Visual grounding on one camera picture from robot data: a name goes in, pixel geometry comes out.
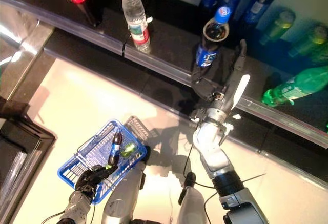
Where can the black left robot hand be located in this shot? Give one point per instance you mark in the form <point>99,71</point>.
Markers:
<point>89,179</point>

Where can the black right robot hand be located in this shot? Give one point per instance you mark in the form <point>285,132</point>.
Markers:
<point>212,85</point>

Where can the blue plastic shopping basket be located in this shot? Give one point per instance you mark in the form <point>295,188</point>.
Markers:
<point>97,147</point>

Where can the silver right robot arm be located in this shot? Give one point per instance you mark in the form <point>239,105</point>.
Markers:
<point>210,142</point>

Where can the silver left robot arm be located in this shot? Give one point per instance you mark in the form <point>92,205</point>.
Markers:
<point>77,206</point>

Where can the silver left robot leg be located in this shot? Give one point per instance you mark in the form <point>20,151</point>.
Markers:
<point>123,190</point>

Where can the silver robot leg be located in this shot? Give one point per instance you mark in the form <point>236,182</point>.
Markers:
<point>123,190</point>
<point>192,203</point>

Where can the small white paper scrap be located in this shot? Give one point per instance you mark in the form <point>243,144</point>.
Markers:
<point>237,117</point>

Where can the green Sprite bottle yellow cap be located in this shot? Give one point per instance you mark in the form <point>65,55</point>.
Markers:
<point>128,149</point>
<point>307,42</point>
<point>294,86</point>
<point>278,26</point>

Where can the black shelf board holding drinks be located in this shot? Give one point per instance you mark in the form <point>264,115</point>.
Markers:
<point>169,42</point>

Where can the black glass display cabinet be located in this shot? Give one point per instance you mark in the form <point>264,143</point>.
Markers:
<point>20,137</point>

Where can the low black shelf plinth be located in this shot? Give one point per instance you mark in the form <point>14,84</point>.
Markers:
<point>115,72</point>

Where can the clear water bottle red cap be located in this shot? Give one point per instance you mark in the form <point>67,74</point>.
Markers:
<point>135,16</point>

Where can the silver right robot leg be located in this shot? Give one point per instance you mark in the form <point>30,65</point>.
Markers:
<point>192,203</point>

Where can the reflective brown pillar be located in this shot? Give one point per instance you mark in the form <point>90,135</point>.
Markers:
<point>18,42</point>

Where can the clear plastic price rail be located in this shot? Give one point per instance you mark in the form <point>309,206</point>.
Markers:
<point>77,30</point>
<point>166,69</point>

